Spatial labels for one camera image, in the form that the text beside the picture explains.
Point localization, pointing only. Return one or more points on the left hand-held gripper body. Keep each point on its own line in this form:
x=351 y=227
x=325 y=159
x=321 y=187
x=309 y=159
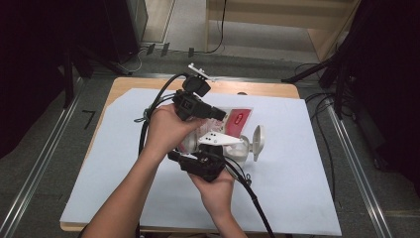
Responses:
x=189 y=102

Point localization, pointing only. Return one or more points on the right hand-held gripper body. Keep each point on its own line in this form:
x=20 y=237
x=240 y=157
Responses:
x=208 y=165

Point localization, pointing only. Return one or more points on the red and white sugar bag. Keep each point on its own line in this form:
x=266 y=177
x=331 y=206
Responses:
x=237 y=120

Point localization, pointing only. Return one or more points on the glass jar with grey lid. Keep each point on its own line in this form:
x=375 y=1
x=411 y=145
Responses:
x=259 y=139

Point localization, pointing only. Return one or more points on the person's left hand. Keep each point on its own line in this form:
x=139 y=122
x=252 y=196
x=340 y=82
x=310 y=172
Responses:
x=165 y=132

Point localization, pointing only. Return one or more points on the person's right hand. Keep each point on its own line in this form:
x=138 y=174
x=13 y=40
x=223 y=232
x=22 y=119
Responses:
x=216 y=195

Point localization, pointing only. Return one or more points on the black floor plug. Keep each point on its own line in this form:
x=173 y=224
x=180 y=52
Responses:
x=150 y=49
x=190 y=52
x=165 y=49

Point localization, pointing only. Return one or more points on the wooden table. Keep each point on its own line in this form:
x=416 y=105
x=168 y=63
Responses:
x=138 y=82

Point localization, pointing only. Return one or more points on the grey cabinet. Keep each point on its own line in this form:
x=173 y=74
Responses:
x=137 y=16

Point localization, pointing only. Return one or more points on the black metal stand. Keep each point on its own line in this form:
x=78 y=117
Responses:
x=68 y=79
x=338 y=86

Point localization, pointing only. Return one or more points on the black curtain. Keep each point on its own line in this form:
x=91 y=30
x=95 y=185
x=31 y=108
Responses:
x=389 y=82

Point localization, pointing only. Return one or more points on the wooden cabinet frame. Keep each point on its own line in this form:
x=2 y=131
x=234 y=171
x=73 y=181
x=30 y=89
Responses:
x=280 y=13

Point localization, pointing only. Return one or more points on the metal floor rail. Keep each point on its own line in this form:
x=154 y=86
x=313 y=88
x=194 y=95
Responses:
x=360 y=172
x=36 y=172

